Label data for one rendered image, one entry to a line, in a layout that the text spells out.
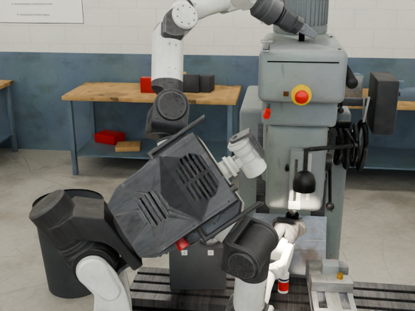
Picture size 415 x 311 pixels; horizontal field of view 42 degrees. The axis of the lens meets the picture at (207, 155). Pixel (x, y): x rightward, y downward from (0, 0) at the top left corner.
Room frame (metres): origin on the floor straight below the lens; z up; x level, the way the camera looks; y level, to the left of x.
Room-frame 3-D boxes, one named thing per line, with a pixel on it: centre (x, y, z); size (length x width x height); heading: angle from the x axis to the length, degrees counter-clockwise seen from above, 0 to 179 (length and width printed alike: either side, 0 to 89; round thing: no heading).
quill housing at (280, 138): (1.81, -0.31, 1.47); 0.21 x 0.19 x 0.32; 82
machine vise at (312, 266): (1.76, -0.46, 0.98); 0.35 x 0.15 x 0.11; 174
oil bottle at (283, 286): (1.82, -0.29, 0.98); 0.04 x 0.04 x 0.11
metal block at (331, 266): (1.79, -0.46, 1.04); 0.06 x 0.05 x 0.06; 84
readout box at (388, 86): (2.06, -0.69, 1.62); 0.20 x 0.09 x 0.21; 172
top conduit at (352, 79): (1.82, -0.46, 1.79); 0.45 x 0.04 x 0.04; 172
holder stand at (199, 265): (1.89, 0.04, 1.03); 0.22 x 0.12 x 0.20; 89
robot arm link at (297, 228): (1.72, -0.28, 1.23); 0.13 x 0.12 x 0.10; 67
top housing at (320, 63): (1.82, -0.31, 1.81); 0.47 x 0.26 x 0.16; 172
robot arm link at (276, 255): (1.62, -0.22, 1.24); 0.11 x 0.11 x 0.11; 67
